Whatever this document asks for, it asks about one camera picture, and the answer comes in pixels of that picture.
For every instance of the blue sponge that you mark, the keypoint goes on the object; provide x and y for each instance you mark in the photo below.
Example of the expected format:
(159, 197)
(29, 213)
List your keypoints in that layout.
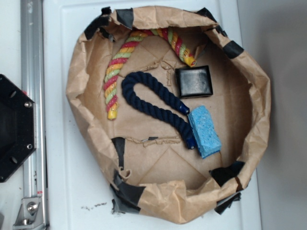
(202, 125)

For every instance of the brown paper bag bin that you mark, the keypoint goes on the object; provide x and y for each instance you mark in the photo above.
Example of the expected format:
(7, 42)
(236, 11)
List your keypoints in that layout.
(146, 161)

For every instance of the black square box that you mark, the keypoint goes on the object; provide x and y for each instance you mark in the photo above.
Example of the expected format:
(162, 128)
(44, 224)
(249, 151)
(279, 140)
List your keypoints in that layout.
(194, 82)

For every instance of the white tray board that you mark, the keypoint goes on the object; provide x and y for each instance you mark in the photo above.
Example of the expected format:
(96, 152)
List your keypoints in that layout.
(79, 196)

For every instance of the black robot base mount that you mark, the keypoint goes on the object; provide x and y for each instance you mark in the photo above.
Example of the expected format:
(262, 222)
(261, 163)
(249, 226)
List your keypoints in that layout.
(17, 128)

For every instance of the aluminium frame rail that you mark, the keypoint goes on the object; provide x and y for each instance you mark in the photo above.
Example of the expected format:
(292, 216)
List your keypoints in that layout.
(32, 69)

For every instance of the metal corner bracket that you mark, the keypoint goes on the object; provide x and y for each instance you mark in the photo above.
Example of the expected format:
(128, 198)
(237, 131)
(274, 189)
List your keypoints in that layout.
(30, 215)

